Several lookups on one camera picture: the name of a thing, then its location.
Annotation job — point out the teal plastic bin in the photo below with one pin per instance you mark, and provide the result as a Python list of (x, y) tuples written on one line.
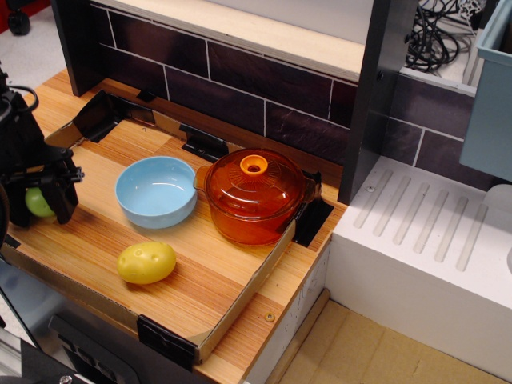
[(487, 144)]

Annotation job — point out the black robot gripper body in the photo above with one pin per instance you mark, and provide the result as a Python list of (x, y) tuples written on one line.
[(26, 159)]

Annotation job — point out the yellow plastic potato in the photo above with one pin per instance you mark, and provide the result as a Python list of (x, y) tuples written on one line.
[(146, 262)]

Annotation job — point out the light blue bowl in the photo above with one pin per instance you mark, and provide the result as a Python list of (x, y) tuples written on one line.
[(157, 192)]

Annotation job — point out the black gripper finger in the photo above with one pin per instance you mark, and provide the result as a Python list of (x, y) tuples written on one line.
[(19, 213), (58, 188)]

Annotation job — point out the brass screw washer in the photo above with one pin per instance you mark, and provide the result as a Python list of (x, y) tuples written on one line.
[(269, 317)]

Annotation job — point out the orange glass pot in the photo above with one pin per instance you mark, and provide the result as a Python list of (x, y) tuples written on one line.
[(253, 232)]

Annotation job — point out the cardboard fence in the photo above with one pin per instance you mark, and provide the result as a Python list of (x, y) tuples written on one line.
[(223, 289)]

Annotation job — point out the white sink drainboard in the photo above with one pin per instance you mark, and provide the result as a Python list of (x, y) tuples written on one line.
[(429, 258)]

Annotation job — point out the light wooden shelf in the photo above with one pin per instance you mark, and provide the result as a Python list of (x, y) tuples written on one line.
[(336, 57)]

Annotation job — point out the dark grey vertical post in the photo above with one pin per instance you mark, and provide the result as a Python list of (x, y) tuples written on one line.
[(387, 42)]

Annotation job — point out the orange glass pot lid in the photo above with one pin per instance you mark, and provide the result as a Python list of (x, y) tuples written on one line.
[(254, 184)]

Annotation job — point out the green plastic pear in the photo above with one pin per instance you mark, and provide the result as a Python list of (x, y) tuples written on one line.
[(36, 204)]

